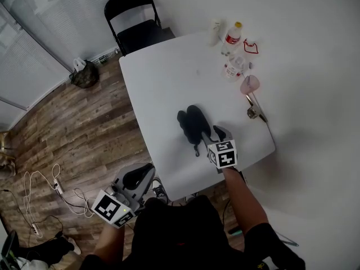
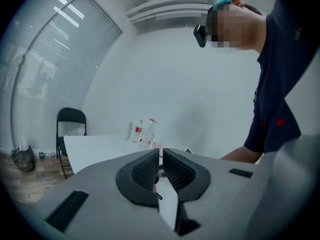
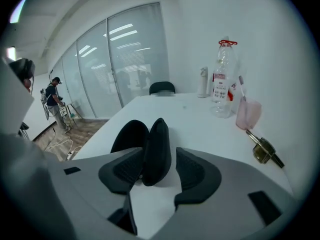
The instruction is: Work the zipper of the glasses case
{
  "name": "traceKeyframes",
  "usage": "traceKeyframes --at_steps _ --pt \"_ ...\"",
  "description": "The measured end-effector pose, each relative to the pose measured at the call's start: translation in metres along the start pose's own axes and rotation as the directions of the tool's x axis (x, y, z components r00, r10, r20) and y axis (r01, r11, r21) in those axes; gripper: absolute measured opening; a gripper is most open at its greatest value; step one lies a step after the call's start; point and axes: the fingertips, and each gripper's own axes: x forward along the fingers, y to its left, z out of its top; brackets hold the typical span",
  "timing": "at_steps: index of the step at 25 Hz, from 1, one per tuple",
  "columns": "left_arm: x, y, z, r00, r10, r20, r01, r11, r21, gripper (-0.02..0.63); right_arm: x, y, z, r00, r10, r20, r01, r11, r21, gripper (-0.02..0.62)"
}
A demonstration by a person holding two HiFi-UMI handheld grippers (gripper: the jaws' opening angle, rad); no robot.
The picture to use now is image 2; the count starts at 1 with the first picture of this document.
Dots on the teal hair clip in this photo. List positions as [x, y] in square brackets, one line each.
[223, 0]

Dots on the person's head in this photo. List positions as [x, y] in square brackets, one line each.
[235, 26]

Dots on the white plastic bottle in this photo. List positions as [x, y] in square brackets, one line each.
[127, 131]

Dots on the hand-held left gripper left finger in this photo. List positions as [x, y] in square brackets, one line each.
[100, 209]

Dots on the camouflage bag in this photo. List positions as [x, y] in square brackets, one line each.
[23, 160]

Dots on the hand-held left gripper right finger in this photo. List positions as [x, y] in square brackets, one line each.
[220, 196]

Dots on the glass partition with blinds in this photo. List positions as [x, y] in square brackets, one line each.
[37, 71]

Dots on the clear bag with red trim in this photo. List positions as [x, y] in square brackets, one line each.
[152, 129]

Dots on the person's right forearm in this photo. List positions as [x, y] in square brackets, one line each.
[240, 155]

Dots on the white plastic bag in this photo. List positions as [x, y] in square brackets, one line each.
[23, 144]

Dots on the person's dark shirt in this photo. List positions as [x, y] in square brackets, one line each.
[282, 71]

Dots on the black head-mounted camera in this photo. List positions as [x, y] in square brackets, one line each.
[200, 35]

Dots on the clear bottle with red label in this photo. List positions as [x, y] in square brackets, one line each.
[137, 131]

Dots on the black folding chair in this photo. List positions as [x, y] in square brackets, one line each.
[71, 115]

